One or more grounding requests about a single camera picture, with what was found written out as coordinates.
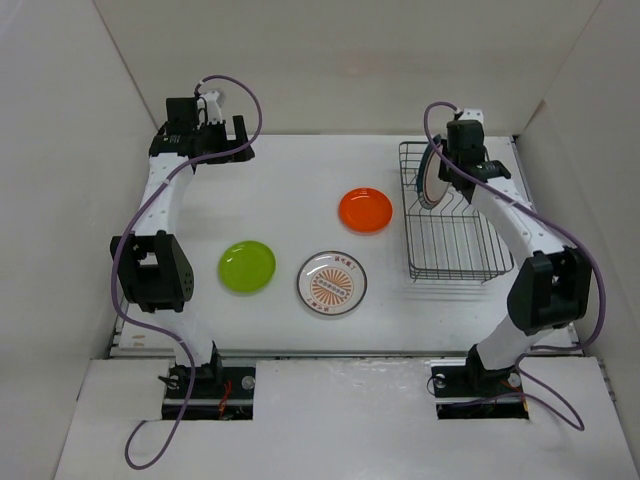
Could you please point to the wire dish rack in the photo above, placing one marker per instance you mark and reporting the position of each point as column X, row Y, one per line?
column 451, row 240

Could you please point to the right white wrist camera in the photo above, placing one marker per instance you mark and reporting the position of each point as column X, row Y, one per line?
column 473, row 114

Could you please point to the green plate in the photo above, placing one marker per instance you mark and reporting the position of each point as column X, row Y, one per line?
column 246, row 267

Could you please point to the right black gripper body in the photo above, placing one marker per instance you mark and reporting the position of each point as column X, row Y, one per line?
column 445, row 170

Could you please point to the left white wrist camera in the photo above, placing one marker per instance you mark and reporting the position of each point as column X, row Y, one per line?
column 209, row 106

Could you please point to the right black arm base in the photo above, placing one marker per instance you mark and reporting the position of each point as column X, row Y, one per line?
column 497, row 397

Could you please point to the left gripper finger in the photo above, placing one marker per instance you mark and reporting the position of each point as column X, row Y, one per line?
column 239, row 157
column 239, row 131

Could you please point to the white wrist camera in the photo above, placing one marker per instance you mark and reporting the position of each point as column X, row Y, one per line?
column 473, row 114
column 209, row 106

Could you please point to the sunburst patterned white plate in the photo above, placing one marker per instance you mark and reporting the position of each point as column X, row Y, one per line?
column 331, row 283

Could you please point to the teal rimmed white plate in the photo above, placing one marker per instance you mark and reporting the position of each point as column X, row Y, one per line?
column 429, row 187

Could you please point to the orange plate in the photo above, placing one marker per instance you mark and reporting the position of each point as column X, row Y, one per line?
column 365, row 210

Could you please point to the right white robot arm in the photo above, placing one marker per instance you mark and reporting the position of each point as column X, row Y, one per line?
column 552, row 286

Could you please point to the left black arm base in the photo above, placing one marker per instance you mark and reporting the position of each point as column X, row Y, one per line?
column 227, row 397

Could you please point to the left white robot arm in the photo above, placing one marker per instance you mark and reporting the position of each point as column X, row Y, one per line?
column 153, row 270

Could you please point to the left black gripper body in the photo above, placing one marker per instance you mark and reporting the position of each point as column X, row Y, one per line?
column 213, row 139

